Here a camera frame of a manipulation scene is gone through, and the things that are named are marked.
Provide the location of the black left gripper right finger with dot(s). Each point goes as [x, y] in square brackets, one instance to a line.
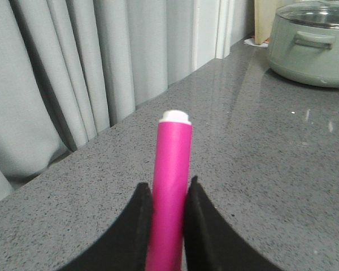
[210, 242]

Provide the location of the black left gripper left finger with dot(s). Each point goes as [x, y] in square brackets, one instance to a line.
[123, 246]

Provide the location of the pink marker pen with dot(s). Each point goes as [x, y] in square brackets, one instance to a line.
[174, 137]

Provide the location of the white pleated curtain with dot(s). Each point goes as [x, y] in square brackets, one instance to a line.
[70, 69]

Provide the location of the pale green cooking pot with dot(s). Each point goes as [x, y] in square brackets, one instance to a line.
[309, 55]

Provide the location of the glass pot lid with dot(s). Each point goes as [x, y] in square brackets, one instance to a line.
[321, 14]

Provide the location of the white window frame post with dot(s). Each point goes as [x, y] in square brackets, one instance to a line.
[212, 27]

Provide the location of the beige board against wall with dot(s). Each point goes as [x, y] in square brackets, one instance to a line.
[264, 14]

